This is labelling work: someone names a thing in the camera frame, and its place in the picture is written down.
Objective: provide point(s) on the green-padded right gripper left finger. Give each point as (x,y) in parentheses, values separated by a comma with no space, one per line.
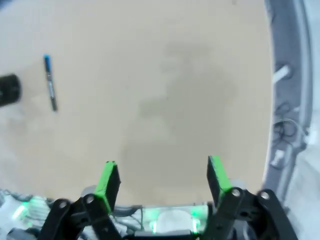
(107,182)

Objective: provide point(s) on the green-padded right gripper right finger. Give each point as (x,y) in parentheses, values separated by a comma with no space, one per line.
(217,180)

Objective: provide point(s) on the black marker with blue cap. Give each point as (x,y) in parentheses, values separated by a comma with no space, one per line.
(50,83)

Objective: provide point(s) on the black cylindrical pen holder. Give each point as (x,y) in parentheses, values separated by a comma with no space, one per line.
(8,90)

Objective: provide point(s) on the white floor bracket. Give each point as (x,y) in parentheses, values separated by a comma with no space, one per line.
(281,73)

